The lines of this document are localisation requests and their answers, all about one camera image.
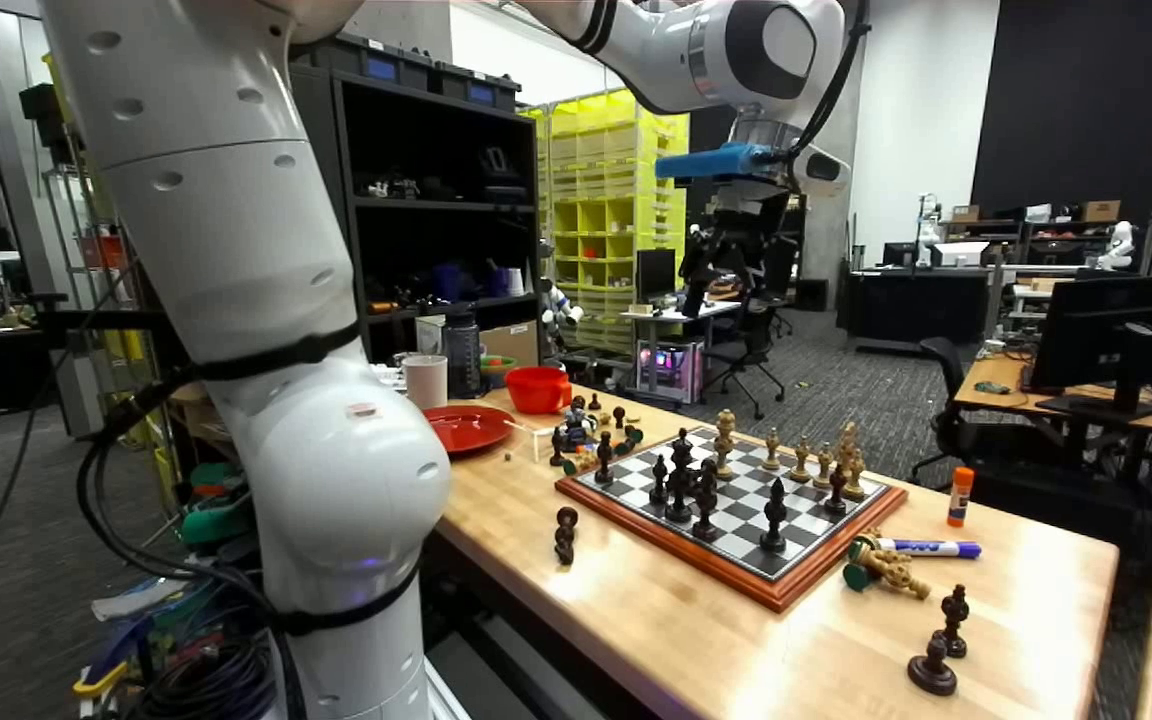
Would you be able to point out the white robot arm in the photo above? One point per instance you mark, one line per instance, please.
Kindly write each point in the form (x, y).
(194, 134)

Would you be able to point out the black office chair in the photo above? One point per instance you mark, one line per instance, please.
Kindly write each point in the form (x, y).
(744, 259)

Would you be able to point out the wooden framed chessboard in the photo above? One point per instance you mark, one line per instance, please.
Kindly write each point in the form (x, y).
(812, 538)

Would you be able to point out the white paper cup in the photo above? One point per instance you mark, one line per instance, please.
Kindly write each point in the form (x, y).
(426, 378)

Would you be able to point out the golden king piece far right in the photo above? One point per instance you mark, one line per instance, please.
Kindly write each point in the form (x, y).
(849, 463)

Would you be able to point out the yellow bin rack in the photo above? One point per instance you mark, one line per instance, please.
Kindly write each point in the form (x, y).
(607, 204)

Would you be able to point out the dark chess piece off board left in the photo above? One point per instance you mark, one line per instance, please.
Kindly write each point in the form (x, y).
(567, 533)

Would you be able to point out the dark queen piece board right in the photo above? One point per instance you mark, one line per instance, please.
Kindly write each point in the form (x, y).
(774, 514)

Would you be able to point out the cluster of captured chess pieces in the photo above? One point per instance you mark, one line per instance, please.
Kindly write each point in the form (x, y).
(595, 438)

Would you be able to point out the dark chess piece table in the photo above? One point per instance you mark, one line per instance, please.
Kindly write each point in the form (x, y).
(929, 668)
(954, 608)

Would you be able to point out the red plastic bowl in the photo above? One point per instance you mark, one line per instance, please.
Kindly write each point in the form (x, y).
(539, 388)

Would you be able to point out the black computer monitor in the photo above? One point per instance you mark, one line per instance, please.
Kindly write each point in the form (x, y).
(1094, 335)

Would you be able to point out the purple white marker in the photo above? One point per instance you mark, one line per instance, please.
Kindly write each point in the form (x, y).
(935, 548)

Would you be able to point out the dark chess piece table front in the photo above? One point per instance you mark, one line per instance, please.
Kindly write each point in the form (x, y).
(929, 668)

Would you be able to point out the orange capped glue stick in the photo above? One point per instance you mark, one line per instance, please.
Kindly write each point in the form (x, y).
(962, 493)

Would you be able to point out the dark chess piece board centre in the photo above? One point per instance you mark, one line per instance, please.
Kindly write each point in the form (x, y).
(704, 502)

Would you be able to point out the black storage shelf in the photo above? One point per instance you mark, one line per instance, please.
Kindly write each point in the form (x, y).
(434, 183)

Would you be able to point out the black gripper body blue camera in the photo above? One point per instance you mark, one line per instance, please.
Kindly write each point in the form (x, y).
(740, 186)

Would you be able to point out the dark chess piece table rear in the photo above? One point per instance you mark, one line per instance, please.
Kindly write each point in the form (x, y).
(954, 608)

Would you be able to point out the red plastic plate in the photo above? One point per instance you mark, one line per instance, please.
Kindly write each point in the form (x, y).
(470, 431)

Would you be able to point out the dark water bottle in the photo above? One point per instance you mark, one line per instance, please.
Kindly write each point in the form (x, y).
(460, 344)

